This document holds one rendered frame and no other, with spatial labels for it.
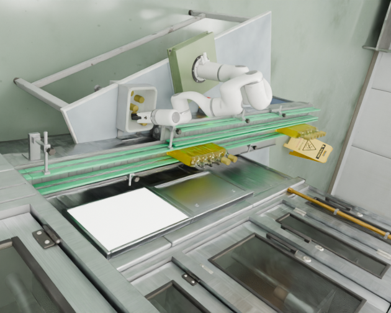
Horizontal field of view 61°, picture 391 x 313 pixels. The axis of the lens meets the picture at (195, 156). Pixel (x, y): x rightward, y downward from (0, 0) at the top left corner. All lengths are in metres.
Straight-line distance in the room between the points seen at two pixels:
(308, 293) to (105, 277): 0.88
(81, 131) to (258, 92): 0.83
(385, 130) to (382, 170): 0.79
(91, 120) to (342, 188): 6.72
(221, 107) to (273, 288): 0.74
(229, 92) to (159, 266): 0.73
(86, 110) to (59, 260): 1.03
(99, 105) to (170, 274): 0.85
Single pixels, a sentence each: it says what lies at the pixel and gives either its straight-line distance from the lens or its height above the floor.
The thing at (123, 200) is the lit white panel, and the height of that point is 1.04.
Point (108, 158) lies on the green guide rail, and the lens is 1.54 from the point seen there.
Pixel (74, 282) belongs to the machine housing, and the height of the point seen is 1.69.
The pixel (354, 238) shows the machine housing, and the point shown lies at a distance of 1.79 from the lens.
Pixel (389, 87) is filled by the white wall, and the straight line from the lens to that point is 7.31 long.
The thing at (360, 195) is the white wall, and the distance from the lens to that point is 7.75.
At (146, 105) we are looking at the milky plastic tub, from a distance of 1.77.
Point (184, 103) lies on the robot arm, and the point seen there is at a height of 1.07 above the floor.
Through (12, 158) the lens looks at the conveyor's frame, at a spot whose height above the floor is 0.81.
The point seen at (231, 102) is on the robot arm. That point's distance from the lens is 1.41.
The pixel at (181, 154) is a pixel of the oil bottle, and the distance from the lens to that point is 1.74.
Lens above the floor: 2.11
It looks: 37 degrees down
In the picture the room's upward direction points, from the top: 117 degrees clockwise
